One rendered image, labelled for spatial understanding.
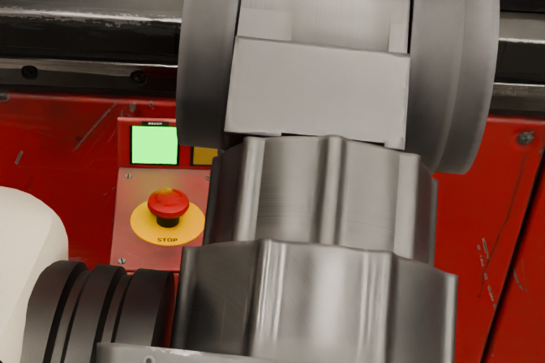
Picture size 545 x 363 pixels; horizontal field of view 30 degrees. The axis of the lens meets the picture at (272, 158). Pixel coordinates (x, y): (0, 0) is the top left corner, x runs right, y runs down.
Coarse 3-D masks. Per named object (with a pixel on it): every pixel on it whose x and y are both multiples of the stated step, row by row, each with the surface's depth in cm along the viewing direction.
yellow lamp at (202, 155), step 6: (198, 150) 103; (204, 150) 104; (210, 150) 104; (216, 150) 104; (198, 156) 104; (204, 156) 104; (210, 156) 104; (198, 162) 104; (204, 162) 104; (210, 162) 104
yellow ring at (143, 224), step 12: (144, 204) 100; (192, 204) 100; (132, 216) 98; (144, 216) 98; (156, 216) 98; (180, 216) 99; (192, 216) 99; (132, 228) 97; (144, 228) 97; (156, 228) 97; (168, 228) 97; (180, 228) 97; (192, 228) 97; (144, 240) 96; (156, 240) 96; (168, 240) 96; (180, 240) 96; (192, 240) 96
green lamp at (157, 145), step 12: (132, 132) 102; (144, 132) 102; (156, 132) 102; (168, 132) 102; (132, 144) 103; (144, 144) 103; (156, 144) 103; (168, 144) 103; (132, 156) 103; (144, 156) 103; (156, 156) 104; (168, 156) 104
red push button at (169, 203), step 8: (160, 192) 97; (168, 192) 97; (176, 192) 97; (152, 200) 96; (160, 200) 96; (168, 200) 96; (176, 200) 96; (184, 200) 96; (152, 208) 96; (160, 208) 95; (168, 208) 95; (176, 208) 95; (184, 208) 96; (160, 216) 95; (168, 216) 95; (176, 216) 96; (160, 224) 97; (168, 224) 97; (176, 224) 98
